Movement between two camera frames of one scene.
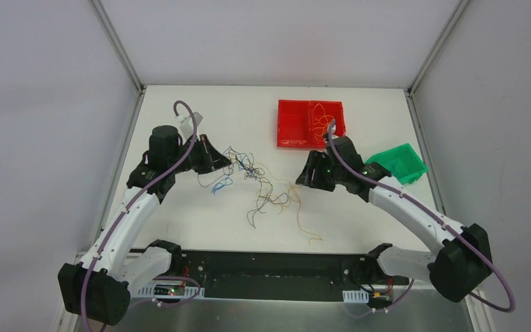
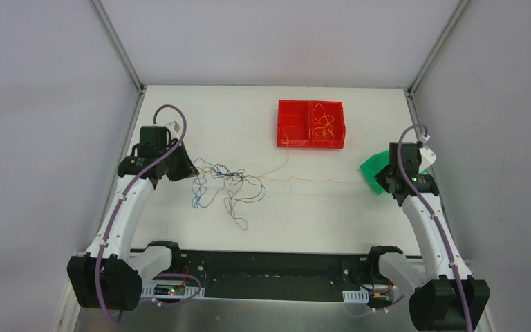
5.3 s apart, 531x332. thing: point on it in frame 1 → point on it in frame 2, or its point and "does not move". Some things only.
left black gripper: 206,153 → 182,162
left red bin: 294,124 does not move
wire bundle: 245,164 → 209,179
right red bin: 321,113 does not move
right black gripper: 318,169 → 388,182
